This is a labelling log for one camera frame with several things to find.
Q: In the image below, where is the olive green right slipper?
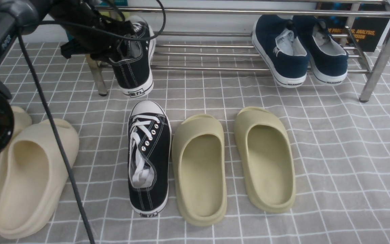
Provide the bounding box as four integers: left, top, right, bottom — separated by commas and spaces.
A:
234, 106, 296, 213

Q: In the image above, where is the olive green left slipper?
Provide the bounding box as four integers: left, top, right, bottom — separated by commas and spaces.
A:
171, 114, 228, 226

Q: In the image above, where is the cream slipper right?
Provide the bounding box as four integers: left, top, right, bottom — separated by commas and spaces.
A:
0, 120, 68, 239

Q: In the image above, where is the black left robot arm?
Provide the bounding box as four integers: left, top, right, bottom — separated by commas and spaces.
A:
0, 0, 134, 153

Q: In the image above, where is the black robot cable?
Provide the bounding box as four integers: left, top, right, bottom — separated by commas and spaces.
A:
16, 0, 167, 244

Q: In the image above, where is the navy blue sneaker right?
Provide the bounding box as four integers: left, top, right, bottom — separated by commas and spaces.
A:
292, 15, 348, 86

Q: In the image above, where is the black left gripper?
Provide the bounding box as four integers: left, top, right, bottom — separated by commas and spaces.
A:
49, 0, 135, 62

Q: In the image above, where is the navy blue sneaker left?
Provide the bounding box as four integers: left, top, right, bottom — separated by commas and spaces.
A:
251, 15, 309, 88

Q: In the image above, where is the olive green slipper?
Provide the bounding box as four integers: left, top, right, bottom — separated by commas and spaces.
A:
234, 106, 296, 213
171, 114, 228, 226

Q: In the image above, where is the navy blue sneaker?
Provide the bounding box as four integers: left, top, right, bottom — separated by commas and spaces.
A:
292, 15, 348, 86
251, 15, 309, 88

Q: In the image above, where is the black canvas sneaker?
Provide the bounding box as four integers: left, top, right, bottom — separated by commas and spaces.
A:
108, 16, 156, 98
128, 100, 172, 218

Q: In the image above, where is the silver metal shoe rack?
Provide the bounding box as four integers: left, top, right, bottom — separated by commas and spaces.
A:
86, 0, 390, 103

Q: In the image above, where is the black book orange text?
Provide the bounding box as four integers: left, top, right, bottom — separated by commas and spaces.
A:
317, 2, 390, 52

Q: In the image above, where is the grey white grid floor cloth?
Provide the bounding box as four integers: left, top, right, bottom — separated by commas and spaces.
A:
0, 40, 390, 244

